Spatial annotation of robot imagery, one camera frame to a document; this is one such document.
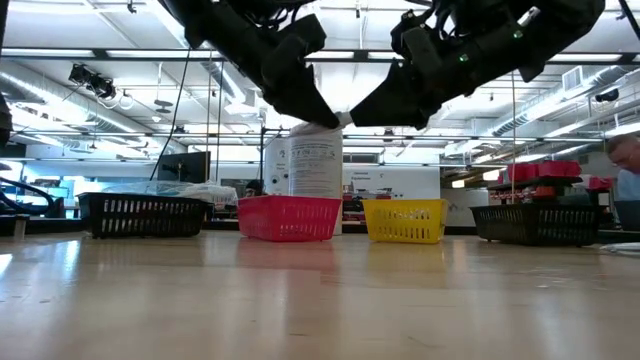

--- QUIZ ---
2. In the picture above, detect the yellow plastic basket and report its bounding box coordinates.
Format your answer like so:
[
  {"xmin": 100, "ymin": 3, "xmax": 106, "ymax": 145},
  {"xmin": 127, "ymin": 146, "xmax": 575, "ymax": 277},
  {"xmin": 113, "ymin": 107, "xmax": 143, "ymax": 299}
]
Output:
[{"xmin": 362, "ymin": 198, "xmax": 450, "ymax": 245}]

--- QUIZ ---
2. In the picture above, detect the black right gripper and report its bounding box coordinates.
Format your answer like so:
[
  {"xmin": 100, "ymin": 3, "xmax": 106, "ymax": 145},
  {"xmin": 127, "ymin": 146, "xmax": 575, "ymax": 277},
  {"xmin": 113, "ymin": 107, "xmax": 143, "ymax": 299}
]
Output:
[{"xmin": 349, "ymin": 29, "xmax": 522, "ymax": 131}]

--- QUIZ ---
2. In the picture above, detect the person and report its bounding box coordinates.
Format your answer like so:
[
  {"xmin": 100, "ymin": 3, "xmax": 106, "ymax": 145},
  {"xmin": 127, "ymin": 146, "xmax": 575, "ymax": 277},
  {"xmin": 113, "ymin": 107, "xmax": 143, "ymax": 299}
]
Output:
[{"xmin": 606, "ymin": 133, "xmax": 640, "ymax": 202}]

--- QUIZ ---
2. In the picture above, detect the thick black curved cable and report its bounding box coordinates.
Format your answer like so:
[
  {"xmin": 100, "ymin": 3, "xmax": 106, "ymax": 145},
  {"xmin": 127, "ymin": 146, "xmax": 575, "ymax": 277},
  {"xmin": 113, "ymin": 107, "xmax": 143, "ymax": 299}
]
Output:
[{"xmin": 0, "ymin": 175, "xmax": 58, "ymax": 217}]

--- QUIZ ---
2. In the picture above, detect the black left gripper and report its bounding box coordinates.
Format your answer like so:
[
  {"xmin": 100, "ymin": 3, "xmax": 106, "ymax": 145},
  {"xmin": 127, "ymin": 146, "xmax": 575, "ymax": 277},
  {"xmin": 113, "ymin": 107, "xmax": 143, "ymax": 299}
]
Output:
[{"xmin": 199, "ymin": 0, "xmax": 342, "ymax": 130}]

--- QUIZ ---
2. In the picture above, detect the black computer monitor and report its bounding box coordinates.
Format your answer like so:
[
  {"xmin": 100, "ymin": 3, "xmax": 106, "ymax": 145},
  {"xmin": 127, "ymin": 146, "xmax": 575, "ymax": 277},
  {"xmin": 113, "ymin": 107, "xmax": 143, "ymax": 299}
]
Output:
[{"xmin": 156, "ymin": 151, "xmax": 212, "ymax": 184}]

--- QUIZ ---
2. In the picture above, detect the clear teal white toothbrush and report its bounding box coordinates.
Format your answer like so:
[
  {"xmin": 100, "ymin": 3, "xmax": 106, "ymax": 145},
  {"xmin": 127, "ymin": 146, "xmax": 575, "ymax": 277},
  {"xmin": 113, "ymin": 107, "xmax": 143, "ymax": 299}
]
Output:
[{"xmin": 164, "ymin": 182, "xmax": 240, "ymax": 207}]

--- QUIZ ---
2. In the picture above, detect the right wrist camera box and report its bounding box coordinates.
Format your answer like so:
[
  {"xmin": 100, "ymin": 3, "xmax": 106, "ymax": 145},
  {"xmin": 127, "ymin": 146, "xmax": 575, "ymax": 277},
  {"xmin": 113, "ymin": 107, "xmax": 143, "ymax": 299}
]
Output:
[{"xmin": 402, "ymin": 27, "xmax": 442, "ymax": 69}]

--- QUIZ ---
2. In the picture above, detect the black ceiling camera rig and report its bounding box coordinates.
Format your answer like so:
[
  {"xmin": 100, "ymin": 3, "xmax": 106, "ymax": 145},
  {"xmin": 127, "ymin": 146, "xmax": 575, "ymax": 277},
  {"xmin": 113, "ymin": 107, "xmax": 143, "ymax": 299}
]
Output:
[{"xmin": 68, "ymin": 63, "xmax": 118, "ymax": 100}]

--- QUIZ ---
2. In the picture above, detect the black aluminium table frame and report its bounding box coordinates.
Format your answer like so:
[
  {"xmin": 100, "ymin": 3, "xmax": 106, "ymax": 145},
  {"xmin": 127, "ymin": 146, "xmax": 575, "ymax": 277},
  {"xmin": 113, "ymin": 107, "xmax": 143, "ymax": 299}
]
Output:
[{"xmin": 0, "ymin": 127, "xmax": 640, "ymax": 240}]

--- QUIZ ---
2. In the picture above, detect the black plastic basket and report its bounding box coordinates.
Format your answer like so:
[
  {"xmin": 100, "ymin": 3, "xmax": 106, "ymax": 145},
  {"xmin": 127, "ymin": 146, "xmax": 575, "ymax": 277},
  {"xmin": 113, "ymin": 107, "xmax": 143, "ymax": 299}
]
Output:
[
  {"xmin": 77, "ymin": 192, "xmax": 212, "ymax": 239},
  {"xmin": 469, "ymin": 203, "xmax": 609, "ymax": 247}
]

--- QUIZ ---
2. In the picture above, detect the red plastic basket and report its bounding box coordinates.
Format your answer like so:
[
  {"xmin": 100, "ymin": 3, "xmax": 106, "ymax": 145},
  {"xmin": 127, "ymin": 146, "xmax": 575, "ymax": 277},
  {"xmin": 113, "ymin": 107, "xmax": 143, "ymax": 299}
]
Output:
[{"xmin": 237, "ymin": 194, "xmax": 343, "ymax": 243}]

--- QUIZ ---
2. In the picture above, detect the metal shelf with red bins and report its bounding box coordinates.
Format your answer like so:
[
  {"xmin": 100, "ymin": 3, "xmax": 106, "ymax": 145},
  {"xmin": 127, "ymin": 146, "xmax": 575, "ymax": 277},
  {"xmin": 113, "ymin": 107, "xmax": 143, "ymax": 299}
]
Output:
[{"xmin": 487, "ymin": 159, "xmax": 614, "ymax": 206}]

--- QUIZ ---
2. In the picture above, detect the white wipes canister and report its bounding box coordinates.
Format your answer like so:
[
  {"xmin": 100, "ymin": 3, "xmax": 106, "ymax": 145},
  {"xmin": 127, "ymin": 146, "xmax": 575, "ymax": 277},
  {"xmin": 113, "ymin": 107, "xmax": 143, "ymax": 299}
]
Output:
[{"xmin": 288, "ymin": 127, "xmax": 345, "ymax": 236}]

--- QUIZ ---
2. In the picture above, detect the white wipe sheet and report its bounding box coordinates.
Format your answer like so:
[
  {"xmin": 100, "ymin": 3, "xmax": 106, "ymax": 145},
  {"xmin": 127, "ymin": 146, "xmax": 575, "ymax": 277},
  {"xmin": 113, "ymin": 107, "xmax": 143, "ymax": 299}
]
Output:
[{"xmin": 289, "ymin": 110, "xmax": 354, "ymax": 137}]

